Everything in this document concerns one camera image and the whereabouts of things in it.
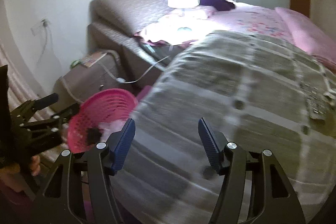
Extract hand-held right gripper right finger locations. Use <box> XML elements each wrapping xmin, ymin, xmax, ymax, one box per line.
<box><xmin>198</xmin><ymin>117</ymin><xmax>306</xmax><ymax>224</ymax></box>

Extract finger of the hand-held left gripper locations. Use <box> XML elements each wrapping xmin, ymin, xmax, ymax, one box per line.
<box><xmin>20</xmin><ymin>103</ymin><xmax>81</xmax><ymax>138</ymax></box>
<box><xmin>12</xmin><ymin>93</ymin><xmax>59</xmax><ymax>120</ymax></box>

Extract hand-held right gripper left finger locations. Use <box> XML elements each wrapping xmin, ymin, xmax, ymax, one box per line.
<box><xmin>31</xmin><ymin>118</ymin><xmax>136</xmax><ymax>224</ymax></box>

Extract pink plastic basket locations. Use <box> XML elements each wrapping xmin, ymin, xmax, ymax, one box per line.
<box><xmin>67</xmin><ymin>89</ymin><xmax>138</xmax><ymax>154</ymax></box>

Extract person's left hand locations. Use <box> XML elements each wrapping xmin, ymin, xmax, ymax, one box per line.
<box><xmin>30</xmin><ymin>155</ymin><xmax>41</xmax><ymax>176</ymax></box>

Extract brown nightstand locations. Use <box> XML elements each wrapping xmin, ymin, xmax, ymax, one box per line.
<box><xmin>52</xmin><ymin>49</ymin><xmax>124</xmax><ymax>112</ymax></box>

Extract colourful book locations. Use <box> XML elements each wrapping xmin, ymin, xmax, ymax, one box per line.
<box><xmin>80</xmin><ymin>52</ymin><xmax>108</xmax><ymax>67</ymax></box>

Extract grey checked quilt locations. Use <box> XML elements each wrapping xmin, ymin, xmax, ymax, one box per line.
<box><xmin>110</xmin><ymin>30</ymin><xmax>336</xmax><ymax>224</ymax></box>

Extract brown padded bed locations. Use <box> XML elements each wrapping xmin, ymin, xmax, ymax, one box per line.
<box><xmin>87</xmin><ymin>0</ymin><xmax>189</xmax><ymax>88</ymax></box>

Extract small pink floral pillow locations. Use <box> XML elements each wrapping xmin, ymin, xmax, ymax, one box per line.
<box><xmin>168</xmin><ymin>7</ymin><xmax>219</xmax><ymax>20</ymax></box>

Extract pink floral bedsheet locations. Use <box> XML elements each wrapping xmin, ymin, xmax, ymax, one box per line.
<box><xmin>135</xmin><ymin>2</ymin><xmax>297</xmax><ymax>46</ymax></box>

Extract plain pink pillow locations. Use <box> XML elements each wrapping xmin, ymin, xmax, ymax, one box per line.
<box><xmin>274</xmin><ymin>7</ymin><xmax>336</xmax><ymax>72</ymax></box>

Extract dark power cable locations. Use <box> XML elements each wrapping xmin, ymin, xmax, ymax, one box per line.
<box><xmin>37</xmin><ymin>22</ymin><xmax>62</xmax><ymax>67</ymax></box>

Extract white cable with switch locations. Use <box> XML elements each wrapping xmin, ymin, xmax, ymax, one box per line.
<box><xmin>104</xmin><ymin>55</ymin><xmax>172</xmax><ymax>84</ymax></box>

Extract white wall socket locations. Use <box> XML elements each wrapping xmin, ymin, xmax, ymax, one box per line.
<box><xmin>31</xmin><ymin>17</ymin><xmax>51</xmax><ymax>36</ymax></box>

